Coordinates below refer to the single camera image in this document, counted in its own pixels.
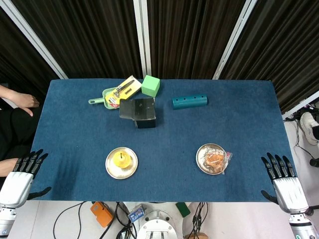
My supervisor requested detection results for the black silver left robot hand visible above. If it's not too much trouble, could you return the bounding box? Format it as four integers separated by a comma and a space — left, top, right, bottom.
0, 149, 52, 209

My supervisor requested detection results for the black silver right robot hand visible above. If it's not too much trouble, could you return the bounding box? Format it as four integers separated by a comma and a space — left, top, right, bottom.
260, 152, 310, 214

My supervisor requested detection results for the bread bun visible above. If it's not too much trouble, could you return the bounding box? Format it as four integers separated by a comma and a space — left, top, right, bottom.
202, 146, 234, 175

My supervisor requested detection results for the yellow pear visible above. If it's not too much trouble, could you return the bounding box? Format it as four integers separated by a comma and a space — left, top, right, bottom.
113, 152, 132, 170

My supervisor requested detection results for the person bare forearm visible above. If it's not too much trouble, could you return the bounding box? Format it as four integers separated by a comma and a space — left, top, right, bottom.
0, 84, 40, 117

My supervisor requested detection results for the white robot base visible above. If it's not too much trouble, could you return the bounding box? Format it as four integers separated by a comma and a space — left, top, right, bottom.
136, 203, 184, 239

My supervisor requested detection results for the person black clothing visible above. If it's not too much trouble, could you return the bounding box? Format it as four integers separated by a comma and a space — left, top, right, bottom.
0, 107, 42, 162

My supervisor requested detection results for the white sneaker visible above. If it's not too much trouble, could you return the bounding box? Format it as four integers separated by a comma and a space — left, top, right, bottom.
300, 112, 319, 145

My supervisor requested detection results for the orange device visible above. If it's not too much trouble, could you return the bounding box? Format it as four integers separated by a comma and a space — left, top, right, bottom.
90, 201, 114, 228

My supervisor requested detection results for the round metal plate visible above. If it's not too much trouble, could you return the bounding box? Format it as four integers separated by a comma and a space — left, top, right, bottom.
195, 143, 228, 176
105, 147, 139, 180

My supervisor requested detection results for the dark green block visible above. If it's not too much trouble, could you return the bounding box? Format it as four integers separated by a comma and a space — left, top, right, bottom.
175, 202, 191, 218

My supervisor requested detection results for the light green plastic dustpan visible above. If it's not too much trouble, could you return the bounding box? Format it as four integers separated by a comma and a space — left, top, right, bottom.
88, 87, 123, 110

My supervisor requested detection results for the black pleated curtain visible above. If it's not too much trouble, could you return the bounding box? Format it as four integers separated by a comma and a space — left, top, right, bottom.
0, 7, 60, 110
219, 0, 319, 114
146, 0, 248, 80
10, 0, 143, 80

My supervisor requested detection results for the blue white small box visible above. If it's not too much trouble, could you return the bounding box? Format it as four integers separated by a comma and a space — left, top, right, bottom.
128, 204, 147, 224

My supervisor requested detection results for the blue table cloth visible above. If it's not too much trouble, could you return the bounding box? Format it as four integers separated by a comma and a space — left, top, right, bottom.
29, 79, 297, 203

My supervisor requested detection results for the teal half-cylinder holder with holes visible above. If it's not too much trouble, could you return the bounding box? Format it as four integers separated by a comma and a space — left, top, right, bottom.
171, 94, 209, 111

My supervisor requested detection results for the yellow snack packet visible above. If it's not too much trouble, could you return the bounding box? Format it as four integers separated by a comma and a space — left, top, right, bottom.
105, 75, 142, 108

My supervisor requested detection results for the open black cardboard box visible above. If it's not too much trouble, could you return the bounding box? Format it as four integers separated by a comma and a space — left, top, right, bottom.
119, 97, 157, 129

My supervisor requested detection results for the green foam cube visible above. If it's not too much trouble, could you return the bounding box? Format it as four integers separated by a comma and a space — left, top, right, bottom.
141, 75, 160, 98

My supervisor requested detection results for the black cable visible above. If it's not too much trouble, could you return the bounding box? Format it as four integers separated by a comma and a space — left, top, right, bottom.
185, 202, 209, 239
53, 201, 87, 239

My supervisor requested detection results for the white frame bar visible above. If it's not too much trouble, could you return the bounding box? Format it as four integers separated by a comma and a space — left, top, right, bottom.
282, 90, 319, 120

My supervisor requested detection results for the white frame post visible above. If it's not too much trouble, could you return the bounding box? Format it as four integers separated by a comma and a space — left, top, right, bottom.
0, 0, 69, 80
133, 0, 153, 78
212, 0, 261, 81

